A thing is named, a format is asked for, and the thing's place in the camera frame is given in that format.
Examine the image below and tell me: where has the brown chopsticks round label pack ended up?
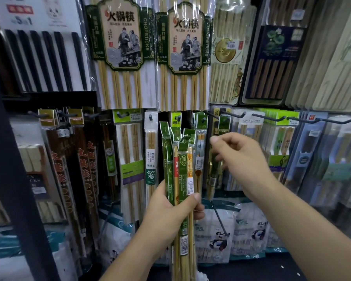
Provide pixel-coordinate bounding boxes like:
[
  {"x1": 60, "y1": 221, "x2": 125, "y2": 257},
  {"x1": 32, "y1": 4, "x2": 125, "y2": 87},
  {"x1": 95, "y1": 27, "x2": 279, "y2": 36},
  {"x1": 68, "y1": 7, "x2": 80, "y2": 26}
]
[{"x1": 99, "y1": 109, "x2": 120, "y2": 202}]

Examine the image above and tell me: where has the person's left hand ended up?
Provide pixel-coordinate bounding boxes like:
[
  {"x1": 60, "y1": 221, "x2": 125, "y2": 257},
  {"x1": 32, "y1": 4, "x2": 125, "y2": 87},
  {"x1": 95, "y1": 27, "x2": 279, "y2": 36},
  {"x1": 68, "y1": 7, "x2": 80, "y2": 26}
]
[{"x1": 140, "y1": 180, "x2": 205, "y2": 247}]

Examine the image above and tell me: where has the green red label chopstick pack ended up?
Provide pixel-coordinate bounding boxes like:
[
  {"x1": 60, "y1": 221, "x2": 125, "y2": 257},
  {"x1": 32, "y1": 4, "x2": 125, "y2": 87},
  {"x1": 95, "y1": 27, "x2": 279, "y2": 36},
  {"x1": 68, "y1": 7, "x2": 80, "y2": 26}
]
[{"x1": 172, "y1": 127, "x2": 191, "y2": 281}]

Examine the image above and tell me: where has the white teal plastic bag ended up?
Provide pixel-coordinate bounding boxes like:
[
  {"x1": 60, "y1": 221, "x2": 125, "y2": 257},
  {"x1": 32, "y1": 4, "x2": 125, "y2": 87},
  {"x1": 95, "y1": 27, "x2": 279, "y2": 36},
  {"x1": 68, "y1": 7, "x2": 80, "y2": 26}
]
[{"x1": 0, "y1": 224, "x2": 79, "y2": 281}]

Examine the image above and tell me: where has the white teal figure print bag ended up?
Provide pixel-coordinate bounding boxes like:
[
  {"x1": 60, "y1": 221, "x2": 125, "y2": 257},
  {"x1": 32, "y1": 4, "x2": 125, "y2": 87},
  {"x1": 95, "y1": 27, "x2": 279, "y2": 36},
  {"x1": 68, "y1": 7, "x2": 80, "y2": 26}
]
[{"x1": 98, "y1": 200, "x2": 136, "y2": 269}]

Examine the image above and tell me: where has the row of black peg hooks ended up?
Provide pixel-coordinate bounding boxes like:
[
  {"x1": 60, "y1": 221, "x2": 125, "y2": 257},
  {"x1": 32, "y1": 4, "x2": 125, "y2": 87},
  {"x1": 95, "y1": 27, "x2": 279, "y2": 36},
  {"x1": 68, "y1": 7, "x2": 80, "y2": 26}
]
[{"x1": 28, "y1": 107, "x2": 351, "y2": 127}]

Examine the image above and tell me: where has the person's right forearm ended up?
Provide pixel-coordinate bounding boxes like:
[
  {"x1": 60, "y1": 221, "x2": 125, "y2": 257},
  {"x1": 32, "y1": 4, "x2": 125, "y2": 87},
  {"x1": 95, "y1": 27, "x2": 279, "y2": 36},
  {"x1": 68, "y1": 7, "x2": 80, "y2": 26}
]
[{"x1": 252, "y1": 179, "x2": 351, "y2": 281}]

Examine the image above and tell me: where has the beige toothpick boxes pack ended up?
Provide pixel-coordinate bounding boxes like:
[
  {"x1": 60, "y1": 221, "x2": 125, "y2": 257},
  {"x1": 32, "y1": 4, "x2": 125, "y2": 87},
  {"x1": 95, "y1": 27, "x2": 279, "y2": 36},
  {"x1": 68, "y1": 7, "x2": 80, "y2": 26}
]
[{"x1": 18, "y1": 143, "x2": 69, "y2": 226}]

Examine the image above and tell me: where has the black chopsticks white card pack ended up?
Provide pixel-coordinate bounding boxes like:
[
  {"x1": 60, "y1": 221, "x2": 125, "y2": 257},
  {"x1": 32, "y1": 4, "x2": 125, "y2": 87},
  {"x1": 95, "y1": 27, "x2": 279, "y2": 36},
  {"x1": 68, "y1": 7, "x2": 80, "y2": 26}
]
[{"x1": 0, "y1": 0, "x2": 95, "y2": 93}]

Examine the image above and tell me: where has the dark green chopstick pack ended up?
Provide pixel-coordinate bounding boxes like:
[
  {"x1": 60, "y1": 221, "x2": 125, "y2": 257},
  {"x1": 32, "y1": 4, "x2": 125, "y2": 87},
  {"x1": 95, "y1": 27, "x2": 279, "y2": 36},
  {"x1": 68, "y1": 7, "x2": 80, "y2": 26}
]
[{"x1": 208, "y1": 114, "x2": 232, "y2": 199}]

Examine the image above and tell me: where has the yellow patterned hanging chopstick pack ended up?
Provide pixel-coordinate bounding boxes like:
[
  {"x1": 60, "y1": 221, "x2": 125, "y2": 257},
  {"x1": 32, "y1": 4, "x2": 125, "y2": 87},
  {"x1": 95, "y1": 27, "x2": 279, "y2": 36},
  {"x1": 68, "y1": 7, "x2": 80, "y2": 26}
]
[{"x1": 194, "y1": 112, "x2": 209, "y2": 196}]

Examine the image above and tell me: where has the large bamboo chopsticks green label pack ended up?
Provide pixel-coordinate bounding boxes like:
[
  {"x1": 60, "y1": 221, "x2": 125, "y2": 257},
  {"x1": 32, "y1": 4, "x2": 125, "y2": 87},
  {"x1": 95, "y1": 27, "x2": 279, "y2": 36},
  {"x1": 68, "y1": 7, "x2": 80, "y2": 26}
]
[
  {"x1": 83, "y1": 0, "x2": 158, "y2": 111},
  {"x1": 156, "y1": 0, "x2": 215, "y2": 112}
]

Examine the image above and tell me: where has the panda print white bag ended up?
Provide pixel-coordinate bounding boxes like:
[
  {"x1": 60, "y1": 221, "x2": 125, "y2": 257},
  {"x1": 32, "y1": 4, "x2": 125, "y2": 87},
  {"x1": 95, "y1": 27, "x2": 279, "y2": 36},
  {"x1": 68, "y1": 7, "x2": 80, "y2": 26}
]
[
  {"x1": 193, "y1": 198, "x2": 242, "y2": 264},
  {"x1": 232, "y1": 202, "x2": 271, "y2": 259}
]

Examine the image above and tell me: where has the person's left forearm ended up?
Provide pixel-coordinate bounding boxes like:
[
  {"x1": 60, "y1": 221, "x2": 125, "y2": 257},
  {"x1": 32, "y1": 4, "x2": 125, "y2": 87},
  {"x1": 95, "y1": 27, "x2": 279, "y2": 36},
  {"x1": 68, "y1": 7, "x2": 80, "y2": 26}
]
[{"x1": 99, "y1": 231, "x2": 164, "y2": 281}]

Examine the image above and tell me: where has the row of clear chopstick packs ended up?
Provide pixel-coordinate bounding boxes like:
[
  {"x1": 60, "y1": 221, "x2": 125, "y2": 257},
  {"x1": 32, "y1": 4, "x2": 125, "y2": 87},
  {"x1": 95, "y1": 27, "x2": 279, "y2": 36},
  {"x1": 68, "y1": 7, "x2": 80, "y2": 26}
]
[{"x1": 298, "y1": 112, "x2": 351, "y2": 211}]

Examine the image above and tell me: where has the person's right hand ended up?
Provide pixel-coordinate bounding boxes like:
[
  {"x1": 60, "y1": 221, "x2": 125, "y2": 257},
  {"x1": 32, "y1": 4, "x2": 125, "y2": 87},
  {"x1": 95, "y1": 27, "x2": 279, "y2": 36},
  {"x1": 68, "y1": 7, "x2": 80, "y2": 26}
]
[{"x1": 210, "y1": 132, "x2": 277, "y2": 200}]

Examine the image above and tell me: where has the green sleeve bamboo chopstick pack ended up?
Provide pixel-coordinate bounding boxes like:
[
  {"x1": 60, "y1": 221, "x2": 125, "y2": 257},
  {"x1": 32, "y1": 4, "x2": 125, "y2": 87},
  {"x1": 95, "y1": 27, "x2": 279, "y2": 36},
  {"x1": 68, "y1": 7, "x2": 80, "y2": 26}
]
[{"x1": 159, "y1": 121, "x2": 176, "y2": 206}]

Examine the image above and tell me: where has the black metal shelf post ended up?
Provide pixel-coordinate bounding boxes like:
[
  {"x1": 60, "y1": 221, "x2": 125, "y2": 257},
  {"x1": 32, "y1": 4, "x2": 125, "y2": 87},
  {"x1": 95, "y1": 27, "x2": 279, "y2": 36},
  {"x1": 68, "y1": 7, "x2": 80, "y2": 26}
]
[{"x1": 0, "y1": 17, "x2": 60, "y2": 281}]

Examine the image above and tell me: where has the long black peg hook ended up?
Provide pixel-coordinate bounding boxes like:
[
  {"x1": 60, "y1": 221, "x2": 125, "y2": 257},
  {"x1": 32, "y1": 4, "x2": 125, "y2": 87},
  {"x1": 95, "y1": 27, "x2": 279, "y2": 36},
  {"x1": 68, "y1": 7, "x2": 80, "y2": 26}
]
[{"x1": 211, "y1": 200, "x2": 231, "y2": 239}]

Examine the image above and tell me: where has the light green header chopsticks pack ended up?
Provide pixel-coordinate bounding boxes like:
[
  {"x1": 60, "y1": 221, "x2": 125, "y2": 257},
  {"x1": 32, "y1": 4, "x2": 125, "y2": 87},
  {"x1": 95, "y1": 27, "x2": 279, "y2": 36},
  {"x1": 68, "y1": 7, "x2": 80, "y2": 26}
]
[{"x1": 227, "y1": 108, "x2": 300, "y2": 192}]

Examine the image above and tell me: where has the bamboo chopsticks green card pack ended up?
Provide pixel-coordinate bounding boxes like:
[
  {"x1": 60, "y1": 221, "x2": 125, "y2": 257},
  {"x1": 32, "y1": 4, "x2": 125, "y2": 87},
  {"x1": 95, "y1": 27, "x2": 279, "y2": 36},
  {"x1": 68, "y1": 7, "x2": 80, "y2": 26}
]
[{"x1": 113, "y1": 109, "x2": 147, "y2": 224}]

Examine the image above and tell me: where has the dark blue boxed chopsticks set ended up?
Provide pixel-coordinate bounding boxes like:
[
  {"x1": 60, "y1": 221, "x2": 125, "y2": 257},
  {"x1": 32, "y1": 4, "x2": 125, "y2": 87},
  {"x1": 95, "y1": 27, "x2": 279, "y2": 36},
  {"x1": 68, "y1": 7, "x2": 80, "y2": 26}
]
[{"x1": 240, "y1": 0, "x2": 309, "y2": 107}]

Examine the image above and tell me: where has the narrow bamboo chopsticks pair pack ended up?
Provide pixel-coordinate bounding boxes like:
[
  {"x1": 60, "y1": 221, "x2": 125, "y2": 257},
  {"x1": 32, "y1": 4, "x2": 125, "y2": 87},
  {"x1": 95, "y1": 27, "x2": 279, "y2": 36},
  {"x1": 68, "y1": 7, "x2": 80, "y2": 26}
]
[{"x1": 144, "y1": 110, "x2": 159, "y2": 204}]

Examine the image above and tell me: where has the grey blue chopsticks pack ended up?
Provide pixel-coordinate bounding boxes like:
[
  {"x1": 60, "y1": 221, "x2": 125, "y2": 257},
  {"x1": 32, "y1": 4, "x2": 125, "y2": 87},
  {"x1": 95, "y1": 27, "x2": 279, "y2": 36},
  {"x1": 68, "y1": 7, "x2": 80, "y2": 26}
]
[{"x1": 284, "y1": 112, "x2": 329, "y2": 195}]

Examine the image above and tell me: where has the row of beige chopstick packs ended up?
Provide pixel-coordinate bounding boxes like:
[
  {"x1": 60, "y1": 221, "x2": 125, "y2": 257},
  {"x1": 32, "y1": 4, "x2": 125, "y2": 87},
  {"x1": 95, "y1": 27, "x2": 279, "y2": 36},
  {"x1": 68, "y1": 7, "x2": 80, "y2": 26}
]
[{"x1": 285, "y1": 0, "x2": 351, "y2": 113}]

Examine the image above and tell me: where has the dark brown chopsticks gold header pack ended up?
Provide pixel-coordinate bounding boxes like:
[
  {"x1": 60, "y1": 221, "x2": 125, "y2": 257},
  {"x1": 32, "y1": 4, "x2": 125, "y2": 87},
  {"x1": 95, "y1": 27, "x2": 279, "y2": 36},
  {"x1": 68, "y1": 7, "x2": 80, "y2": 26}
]
[
  {"x1": 39, "y1": 108, "x2": 87, "y2": 261},
  {"x1": 67, "y1": 107, "x2": 101, "y2": 249}
]

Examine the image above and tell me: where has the gold medallion chopsticks pack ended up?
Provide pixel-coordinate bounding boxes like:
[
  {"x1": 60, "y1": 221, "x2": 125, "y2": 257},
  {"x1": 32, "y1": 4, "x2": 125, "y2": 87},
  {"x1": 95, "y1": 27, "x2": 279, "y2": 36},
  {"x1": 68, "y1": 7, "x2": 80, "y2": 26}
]
[{"x1": 209, "y1": 0, "x2": 258, "y2": 106}]

